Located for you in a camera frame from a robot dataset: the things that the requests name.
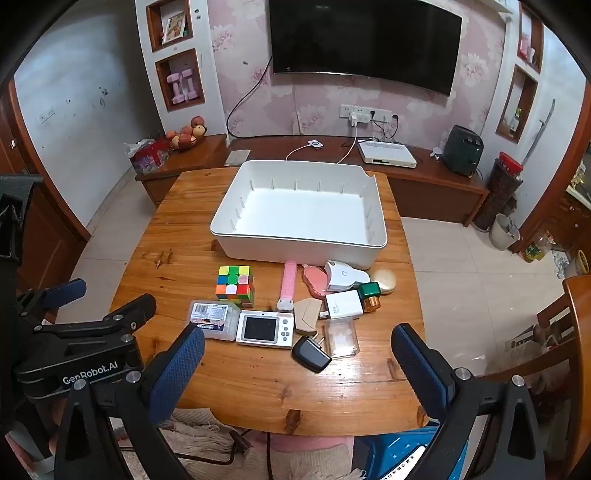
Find beige knitted cloth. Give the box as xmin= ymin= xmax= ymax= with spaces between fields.
xmin=157 ymin=408 xmax=361 ymax=480

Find white printed bag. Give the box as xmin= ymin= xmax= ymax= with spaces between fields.
xmin=505 ymin=323 xmax=578 ymax=370

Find white plastic storage bin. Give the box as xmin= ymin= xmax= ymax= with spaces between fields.
xmin=210 ymin=160 xmax=387 ymax=271

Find white charging cable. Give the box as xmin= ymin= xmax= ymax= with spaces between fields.
xmin=286 ymin=124 xmax=358 ymax=163

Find small white digital device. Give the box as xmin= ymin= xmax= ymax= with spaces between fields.
xmin=236 ymin=311 xmax=295 ymax=348

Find white tape measure device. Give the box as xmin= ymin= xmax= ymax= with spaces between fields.
xmin=323 ymin=260 xmax=371 ymax=294

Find black socket cables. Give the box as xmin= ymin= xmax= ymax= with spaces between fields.
xmin=369 ymin=108 xmax=402 ymax=141

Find gold round case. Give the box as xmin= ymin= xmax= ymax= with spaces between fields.
xmin=370 ymin=268 xmax=399 ymax=296

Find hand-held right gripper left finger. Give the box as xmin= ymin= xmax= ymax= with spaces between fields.
xmin=54 ymin=325 xmax=206 ymax=480

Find blue plastic stool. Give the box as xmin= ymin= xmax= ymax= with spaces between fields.
xmin=353 ymin=422 xmax=469 ymax=480

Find wooden chair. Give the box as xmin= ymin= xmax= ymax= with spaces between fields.
xmin=478 ymin=276 xmax=591 ymax=416

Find yellow oil bottle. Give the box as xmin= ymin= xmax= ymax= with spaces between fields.
xmin=523 ymin=233 xmax=552 ymax=263

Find long sheathed sword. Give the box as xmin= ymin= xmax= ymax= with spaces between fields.
xmin=522 ymin=99 xmax=556 ymax=164

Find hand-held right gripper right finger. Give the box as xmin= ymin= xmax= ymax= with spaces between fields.
xmin=392 ymin=323 xmax=546 ymax=480

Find pink flat stick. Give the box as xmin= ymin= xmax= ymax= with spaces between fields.
xmin=276 ymin=261 xmax=297 ymax=312

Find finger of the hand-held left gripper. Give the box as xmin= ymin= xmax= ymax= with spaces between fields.
xmin=34 ymin=294 xmax=157 ymax=339
xmin=16 ymin=278 xmax=88 ymax=326

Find black charger plug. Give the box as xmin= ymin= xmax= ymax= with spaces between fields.
xmin=291 ymin=333 xmax=333 ymax=374

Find clear plastic card box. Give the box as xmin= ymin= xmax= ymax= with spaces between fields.
xmin=188 ymin=301 xmax=241 ymax=342

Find wooden television cabinet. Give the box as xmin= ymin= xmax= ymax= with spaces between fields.
xmin=135 ymin=135 xmax=490 ymax=227

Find clear plastic case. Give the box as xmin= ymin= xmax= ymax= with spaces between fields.
xmin=322 ymin=318 xmax=360 ymax=358

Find framed picture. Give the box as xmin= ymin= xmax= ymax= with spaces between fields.
xmin=161 ymin=11 xmax=188 ymax=44

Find multicoloured puzzle cube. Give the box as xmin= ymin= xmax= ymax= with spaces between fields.
xmin=215 ymin=264 xmax=256 ymax=308

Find white set-top box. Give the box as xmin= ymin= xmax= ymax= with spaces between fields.
xmin=358 ymin=140 xmax=417 ymax=169

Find green capped gold bottle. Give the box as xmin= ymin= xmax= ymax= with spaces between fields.
xmin=358 ymin=281 xmax=382 ymax=313

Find white wall socket panel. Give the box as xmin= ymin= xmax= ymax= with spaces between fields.
xmin=339 ymin=104 xmax=400 ymax=124

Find bowl of fruit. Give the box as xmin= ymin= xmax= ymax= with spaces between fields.
xmin=166 ymin=116 xmax=208 ymax=152

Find white cardboard box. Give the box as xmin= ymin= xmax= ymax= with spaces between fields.
xmin=318 ymin=291 xmax=365 ymax=320

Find pink oval brush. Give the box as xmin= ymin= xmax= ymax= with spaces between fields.
xmin=302 ymin=264 xmax=331 ymax=303

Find white bucket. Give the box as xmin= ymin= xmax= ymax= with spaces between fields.
xmin=489 ymin=213 xmax=522 ymax=251

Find black wall television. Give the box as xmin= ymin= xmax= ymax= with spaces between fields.
xmin=269 ymin=0 xmax=463 ymax=97

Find dark tall woven basket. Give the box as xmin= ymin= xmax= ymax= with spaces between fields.
xmin=473 ymin=152 xmax=525 ymax=232

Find dark air fryer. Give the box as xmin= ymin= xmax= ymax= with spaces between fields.
xmin=441 ymin=124 xmax=484 ymax=177

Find black television cable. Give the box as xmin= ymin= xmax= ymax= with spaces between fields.
xmin=226 ymin=55 xmax=273 ymax=137

